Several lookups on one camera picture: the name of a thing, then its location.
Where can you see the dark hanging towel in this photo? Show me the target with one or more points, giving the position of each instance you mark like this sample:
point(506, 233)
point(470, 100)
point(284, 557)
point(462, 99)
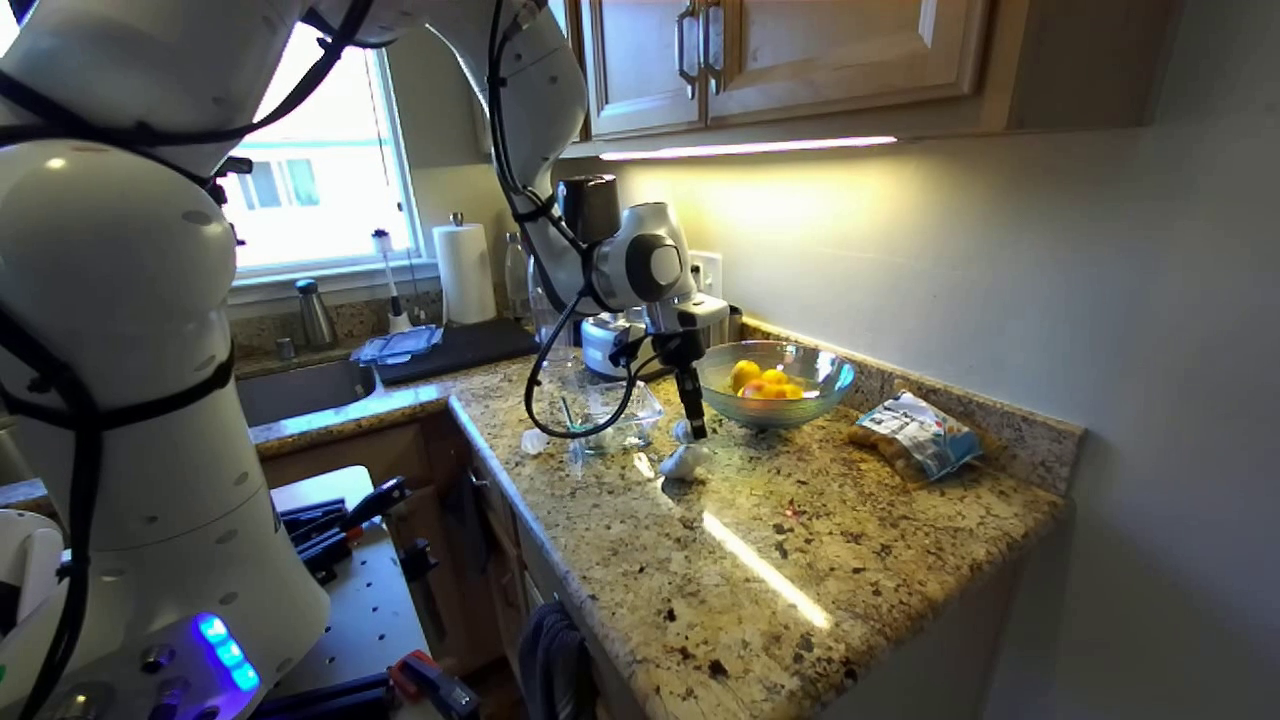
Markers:
point(556, 665)

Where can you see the paper towel roll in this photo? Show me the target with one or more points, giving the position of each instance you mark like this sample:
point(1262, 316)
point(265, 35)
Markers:
point(465, 272)

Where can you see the yellow lemon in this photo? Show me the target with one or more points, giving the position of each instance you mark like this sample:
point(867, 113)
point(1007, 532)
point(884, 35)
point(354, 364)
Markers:
point(742, 375)

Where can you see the snack bag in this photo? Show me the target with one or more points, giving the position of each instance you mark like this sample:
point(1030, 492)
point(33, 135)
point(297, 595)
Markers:
point(918, 432)

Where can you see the black drying mat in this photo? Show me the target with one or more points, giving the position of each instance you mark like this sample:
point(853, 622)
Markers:
point(438, 349)

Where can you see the round glass fruit bowl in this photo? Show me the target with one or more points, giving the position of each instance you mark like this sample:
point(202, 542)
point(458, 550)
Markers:
point(821, 375)

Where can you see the dish brush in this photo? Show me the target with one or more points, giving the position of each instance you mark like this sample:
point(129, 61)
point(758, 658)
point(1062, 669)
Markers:
point(398, 313)

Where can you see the garlic skin piece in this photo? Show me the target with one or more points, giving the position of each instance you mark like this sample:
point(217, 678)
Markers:
point(535, 442)

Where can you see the wooden upper cabinets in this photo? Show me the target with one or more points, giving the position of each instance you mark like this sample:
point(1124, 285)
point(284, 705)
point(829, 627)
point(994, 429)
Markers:
point(676, 75)

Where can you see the square glass bowl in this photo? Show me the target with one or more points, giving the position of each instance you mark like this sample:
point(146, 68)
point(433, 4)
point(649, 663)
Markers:
point(606, 418)

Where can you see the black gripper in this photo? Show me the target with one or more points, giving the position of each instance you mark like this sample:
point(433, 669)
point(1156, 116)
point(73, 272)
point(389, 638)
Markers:
point(693, 324)

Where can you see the white wall outlet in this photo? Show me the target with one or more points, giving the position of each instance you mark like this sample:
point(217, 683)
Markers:
point(711, 272)

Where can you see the orange fruit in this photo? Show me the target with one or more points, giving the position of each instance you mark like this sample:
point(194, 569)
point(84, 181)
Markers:
point(773, 390)

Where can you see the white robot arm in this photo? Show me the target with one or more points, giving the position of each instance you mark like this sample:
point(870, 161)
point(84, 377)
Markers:
point(180, 588)

